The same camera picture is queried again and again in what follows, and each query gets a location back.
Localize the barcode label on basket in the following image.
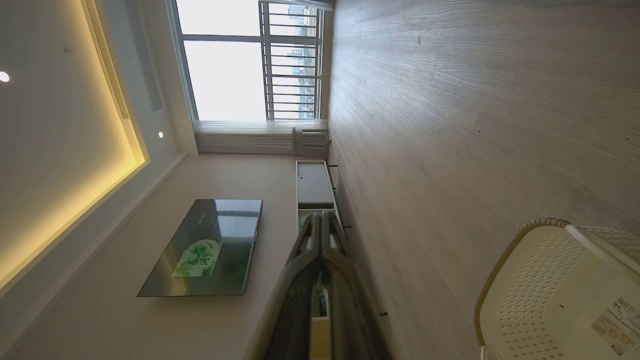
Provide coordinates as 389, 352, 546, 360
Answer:
590, 295, 640, 357

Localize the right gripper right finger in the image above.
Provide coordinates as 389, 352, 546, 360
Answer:
320, 210, 393, 360

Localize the white slatted radiator unit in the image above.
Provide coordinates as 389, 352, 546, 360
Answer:
292, 127, 332, 160

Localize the window with metal railing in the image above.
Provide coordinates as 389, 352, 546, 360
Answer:
170, 0, 335, 122

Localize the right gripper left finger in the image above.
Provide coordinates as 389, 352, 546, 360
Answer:
245, 212, 322, 360

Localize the white perforated laundry basket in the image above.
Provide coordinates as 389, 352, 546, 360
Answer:
473, 218, 640, 360

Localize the flat screen television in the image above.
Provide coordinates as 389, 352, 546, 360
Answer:
137, 198, 264, 299

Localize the white low TV cabinet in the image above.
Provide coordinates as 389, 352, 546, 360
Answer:
295, 159, 391, 321

